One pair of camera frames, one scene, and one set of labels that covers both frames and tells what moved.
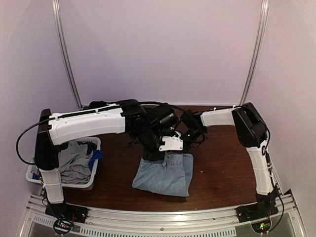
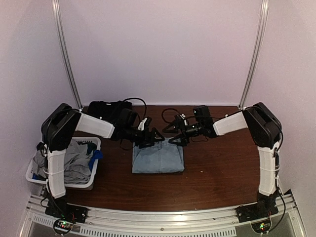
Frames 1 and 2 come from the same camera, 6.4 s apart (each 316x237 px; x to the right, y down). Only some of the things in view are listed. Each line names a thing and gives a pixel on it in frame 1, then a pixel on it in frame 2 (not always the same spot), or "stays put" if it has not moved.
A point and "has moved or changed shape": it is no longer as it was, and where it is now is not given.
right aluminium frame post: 264,9 stays put
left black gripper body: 147,155 → 139,138
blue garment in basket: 97,154 stays put
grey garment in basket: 73,163 stays put
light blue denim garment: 172,176 has moved or changed shape
